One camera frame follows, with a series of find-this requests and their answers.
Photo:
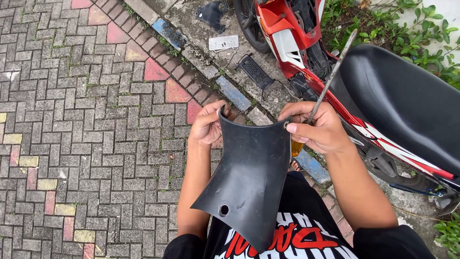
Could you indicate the black plastic motorcycle fairing panel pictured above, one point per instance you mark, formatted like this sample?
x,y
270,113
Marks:
x,y
248,180

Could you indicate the person's black printed shirt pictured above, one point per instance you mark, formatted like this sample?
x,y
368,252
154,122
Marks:
x,y
302,230

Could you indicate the black vented plastic cover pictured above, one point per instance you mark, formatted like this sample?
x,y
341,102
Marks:
x,y
255,72

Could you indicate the person's right hand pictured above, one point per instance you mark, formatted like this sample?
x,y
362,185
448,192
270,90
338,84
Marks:
x,y
321,127

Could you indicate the black plastic bracket piece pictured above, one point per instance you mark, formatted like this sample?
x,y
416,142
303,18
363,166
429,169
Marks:
x,y
212,14

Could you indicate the person's sandaled foot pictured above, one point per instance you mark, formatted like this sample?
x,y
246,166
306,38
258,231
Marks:
x,y
294,165

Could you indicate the green plants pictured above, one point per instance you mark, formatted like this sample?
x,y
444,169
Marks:
x,y
413,32

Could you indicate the red and white motorcycle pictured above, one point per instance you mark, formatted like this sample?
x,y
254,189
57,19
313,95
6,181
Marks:
x,y
377,108

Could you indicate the person's left fingers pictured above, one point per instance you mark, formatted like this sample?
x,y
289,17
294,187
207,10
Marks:
x,y
217,111

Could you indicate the white license plate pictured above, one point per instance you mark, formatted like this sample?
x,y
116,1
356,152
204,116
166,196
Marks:
x,y
223,42

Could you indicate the person's left hand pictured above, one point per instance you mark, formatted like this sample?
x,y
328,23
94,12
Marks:
x,y
206,126

